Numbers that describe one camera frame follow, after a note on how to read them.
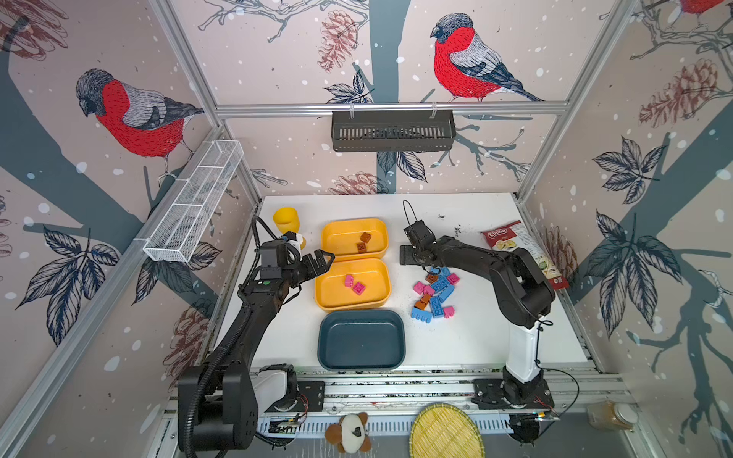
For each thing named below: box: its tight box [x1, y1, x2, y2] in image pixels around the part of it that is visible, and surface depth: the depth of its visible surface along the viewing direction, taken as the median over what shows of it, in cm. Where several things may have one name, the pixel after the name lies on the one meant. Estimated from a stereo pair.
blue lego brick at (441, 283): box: [431, 274, 449, 292], surface depth 97 cm
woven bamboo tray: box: [409, 402, 486, 458], surface depth 69 cm
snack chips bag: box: [481, 219, 570, 292], surface depth 103 cm
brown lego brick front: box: [413, 293, 431, 311], surface depth 91 cm
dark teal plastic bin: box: [317, 309, 407, 372], surface depth 85 cm
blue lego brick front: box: [410, 307, 433, 324], surface depth 89 cm
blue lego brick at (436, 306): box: [429, 295, 444, 318], surface depth 90 cm
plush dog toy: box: [324, 412, 372, 455], surface depth 68 cm
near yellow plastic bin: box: [314, 257, 392, 313], surface depth 96 cm
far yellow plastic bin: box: [320, 217, 390, 262], surface depth 109 cm
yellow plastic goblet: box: [272, 206, 307, 251], surface depth 99 cm
